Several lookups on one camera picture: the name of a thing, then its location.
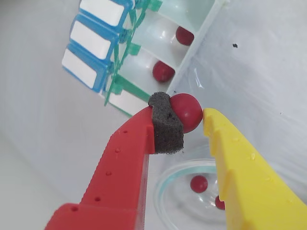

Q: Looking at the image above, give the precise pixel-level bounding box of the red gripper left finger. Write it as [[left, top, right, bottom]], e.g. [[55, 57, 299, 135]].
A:
[[44, 92, 185, 230]]

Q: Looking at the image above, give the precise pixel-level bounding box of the blue-lidded weekly pill organizer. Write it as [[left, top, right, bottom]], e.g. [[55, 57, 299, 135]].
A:
[[61, 0, 136, 94]]

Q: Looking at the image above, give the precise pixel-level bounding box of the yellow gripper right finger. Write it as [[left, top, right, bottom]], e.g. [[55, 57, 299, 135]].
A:
[[202, 107, 307, 230]]

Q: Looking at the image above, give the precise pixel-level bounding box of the green-lidded weekly pill organizer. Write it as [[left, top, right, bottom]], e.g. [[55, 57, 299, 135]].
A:
[[99, 0, 232, 118]]

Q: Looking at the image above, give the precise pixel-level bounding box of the red ball pill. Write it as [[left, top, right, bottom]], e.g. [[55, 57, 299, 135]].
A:
[[152, 60, 176, 83], [175, 25, 195, 46], [190, 175, 209, 193], [170, 92, 204, 134], [214, 195, 226, 211]]

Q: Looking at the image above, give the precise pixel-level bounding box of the pale grey tablecloth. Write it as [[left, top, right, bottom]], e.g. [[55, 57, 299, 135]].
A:
[[0, 0, 307, 230]]

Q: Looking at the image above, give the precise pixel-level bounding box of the clear glass bowl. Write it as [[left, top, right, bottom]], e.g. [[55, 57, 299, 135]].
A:
[[153, 157, 227, 230]]

